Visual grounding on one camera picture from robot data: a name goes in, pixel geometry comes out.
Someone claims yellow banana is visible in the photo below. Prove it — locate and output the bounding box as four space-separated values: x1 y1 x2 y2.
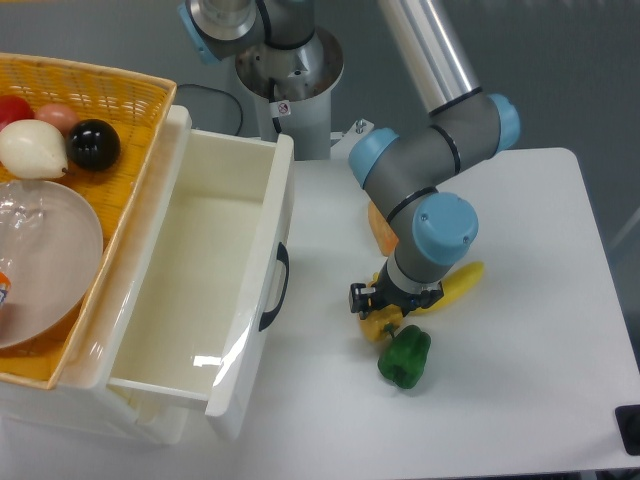
415 261 485 314

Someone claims black corner object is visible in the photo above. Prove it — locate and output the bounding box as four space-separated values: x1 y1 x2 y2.
615 404 640 456

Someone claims red tomato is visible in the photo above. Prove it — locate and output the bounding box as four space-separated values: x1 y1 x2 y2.
0 95 34 130

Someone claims white pear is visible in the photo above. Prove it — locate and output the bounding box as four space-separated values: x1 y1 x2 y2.
1 119 68 180

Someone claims yellow bell pepper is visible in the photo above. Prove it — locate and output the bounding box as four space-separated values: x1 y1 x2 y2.
358 273 404 343

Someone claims black cable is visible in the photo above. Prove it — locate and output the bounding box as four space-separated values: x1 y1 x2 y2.
175 83 245 137

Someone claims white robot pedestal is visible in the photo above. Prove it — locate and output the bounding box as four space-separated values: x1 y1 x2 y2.
235 27 344 160

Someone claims beige plate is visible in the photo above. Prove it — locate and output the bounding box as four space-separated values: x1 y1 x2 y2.
1 181 103 348

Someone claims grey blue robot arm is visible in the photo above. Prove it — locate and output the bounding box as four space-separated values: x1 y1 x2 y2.
178 1 520 319

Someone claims green bell pepper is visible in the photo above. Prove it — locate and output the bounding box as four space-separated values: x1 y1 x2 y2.
377 325 431 390

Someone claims yellow woven basket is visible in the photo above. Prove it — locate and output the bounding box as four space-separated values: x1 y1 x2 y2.
1 53 177 390

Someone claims clear plastic bag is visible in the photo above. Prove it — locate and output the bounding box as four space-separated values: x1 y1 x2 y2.
1 180 44 307

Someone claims white drawer cabinet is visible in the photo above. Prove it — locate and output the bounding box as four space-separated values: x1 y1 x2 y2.
0 104 295 446

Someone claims black ball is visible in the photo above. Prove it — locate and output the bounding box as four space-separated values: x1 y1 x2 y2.
65 119 121 172

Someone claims orange fruit piece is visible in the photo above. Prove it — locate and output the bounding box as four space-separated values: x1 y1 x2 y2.
367 201 398 257

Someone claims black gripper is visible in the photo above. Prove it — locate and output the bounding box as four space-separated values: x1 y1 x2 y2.
349 278 444 320

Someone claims white open drawer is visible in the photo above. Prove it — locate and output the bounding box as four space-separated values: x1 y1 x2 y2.
108 131 294 444

